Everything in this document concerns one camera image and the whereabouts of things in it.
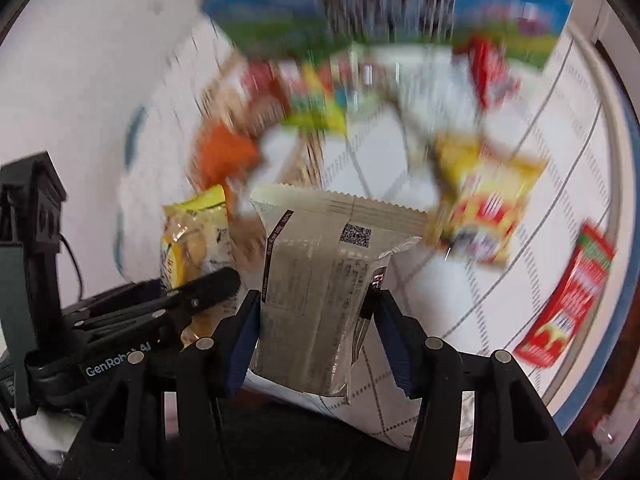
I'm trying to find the red white snack packet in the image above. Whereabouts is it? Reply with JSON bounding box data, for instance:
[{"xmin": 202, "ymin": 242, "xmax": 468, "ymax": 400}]
[{"xmin": 467, "ymin": 35, "xmax": 521, "ymax": 111}]

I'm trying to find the grey snack packet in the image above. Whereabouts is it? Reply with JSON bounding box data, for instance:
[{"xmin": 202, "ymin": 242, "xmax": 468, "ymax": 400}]
[{"xmin": 248, "ymin": 183, "xmax": 430, "ymax": 405}]

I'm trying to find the yellow red noodle packet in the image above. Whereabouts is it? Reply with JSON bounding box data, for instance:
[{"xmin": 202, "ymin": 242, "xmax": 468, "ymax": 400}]
[{"xmin": 432, "ymin": 132, "xmax": 548, "ymax": 266}]

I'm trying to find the orange snack packet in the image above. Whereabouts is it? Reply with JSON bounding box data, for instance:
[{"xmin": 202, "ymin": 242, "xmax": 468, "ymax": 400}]
[{"xmin": 192, "ymin": 122, "xmax": 263, "ymax": 196}]

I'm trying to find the black cable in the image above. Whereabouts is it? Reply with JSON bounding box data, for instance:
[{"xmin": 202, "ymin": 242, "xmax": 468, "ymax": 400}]
[{"xmin": 59, "ymin": 232, "xmax": 84, "ymax": 308}]

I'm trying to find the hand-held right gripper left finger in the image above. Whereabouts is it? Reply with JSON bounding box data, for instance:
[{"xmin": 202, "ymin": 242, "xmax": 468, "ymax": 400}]
[{"xmin": 57, "ymin": 290, "xmax": 263, "ymax": 480}]

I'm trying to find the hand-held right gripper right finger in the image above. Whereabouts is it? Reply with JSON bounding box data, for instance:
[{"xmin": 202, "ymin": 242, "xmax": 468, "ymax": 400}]
[{"xmin": 372, "ymin": 290, "xmax": 583, "ymax": 480}]

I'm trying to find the yellow cookie packet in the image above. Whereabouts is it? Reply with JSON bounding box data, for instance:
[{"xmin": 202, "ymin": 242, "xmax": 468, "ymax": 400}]
[{"xmin": 161, "ymin": 185, "xmax": 236, "ymax": 348}]

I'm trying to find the red green snack packet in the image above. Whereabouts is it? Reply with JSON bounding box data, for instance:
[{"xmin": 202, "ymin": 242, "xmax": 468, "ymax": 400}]
[{"xmin": 512, "ymin": 220, "xmax": 616, "ymax": 370}]

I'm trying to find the large blue green snack bag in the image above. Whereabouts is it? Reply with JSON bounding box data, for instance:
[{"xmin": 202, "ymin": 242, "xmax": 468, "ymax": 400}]
[{"xmin": 200, "ymin": 0, "xmax": 573, "ymax": 73}]

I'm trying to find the green yellow snack packet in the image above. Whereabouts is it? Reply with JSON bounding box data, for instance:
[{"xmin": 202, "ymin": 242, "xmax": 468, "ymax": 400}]
[{"xmin": 280, "ymin": 60, "xmax": 351, "ymax": 136}]

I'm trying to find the white quilted blanket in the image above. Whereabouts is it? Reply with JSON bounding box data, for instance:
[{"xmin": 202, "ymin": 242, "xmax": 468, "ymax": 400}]
[{"xmin": 120, "ymin": 25, "xmax": 621, "ymax": 456}]

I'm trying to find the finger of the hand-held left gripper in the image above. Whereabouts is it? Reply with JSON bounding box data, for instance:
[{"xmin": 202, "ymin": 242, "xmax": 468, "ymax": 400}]
[
  {"xmin": 80, "ymin": 310, "xmax": 186, "ymax": 348},
  {"xmin": 75, "ymin": 267, "xmax": 241, "ymax": 323}
]

